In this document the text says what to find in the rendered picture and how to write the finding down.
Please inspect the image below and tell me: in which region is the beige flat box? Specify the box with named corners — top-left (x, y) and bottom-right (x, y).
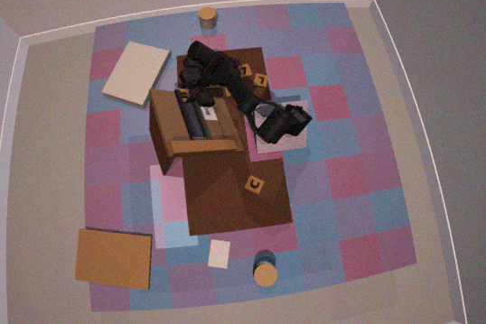
top-left (101, 42), bottom-right (171, 109)

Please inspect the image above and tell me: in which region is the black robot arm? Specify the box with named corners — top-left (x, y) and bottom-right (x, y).
top-left (179, 41), bottom-right (312, 144)

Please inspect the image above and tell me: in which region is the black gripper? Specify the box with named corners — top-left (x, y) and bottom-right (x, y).
top-left (183, 58), bottom-right (215, 107)

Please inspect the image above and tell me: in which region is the grey canister with orange lid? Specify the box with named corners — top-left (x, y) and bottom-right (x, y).
top-left (199, 7), bottom-right (217, 29)
top-left (253, 261), bottom-right (277, 287)

